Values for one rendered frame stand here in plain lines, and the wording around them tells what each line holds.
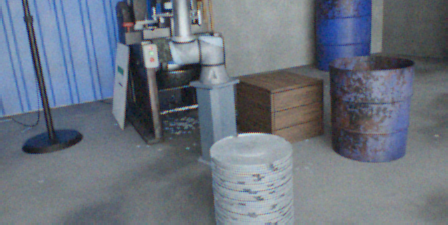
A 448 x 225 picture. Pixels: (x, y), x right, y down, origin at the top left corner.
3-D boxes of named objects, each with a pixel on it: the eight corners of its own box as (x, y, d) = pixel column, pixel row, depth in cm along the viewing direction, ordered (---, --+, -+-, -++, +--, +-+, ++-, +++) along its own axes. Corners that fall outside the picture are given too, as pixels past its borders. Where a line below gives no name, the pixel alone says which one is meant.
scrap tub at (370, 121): (428, 151, 194) (434, 61, 182) (368, 172, 178) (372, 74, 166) (367, 129, 231) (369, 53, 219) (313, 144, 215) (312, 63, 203)
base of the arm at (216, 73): (234, 79, 191) (233, 60, 189) (213, 85, 182) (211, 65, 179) (215, 76, 202) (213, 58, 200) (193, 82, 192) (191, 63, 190)
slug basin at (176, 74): (206, 81, 258) (205, 67, 255) (159, 89, 244) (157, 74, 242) (189, 74, 288) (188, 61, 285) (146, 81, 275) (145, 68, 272)
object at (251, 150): (268, 130, 150) (268, 128, 150) (308, 155, 124) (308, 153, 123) (200, 144, 141) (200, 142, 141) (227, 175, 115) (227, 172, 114)
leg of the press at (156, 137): (165, 142, 238) (148, -3, 215) (147, 146, 233) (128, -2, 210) (134, 109, 319) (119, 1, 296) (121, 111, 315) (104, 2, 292)
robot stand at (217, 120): (244, 159, 203) (239, 79, 191) (220, 171, 191) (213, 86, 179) (221, 151, 216) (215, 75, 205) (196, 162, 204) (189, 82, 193)
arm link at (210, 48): (226, 62, 185) (224, 35, 181) (199, 65, 182) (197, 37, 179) (221, 59, 196) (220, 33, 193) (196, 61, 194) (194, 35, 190)
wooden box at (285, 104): (324, 134, 229) (324, 79, 220) (273, 149, 213) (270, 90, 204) (285, 118, 264) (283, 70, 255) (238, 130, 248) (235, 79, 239)
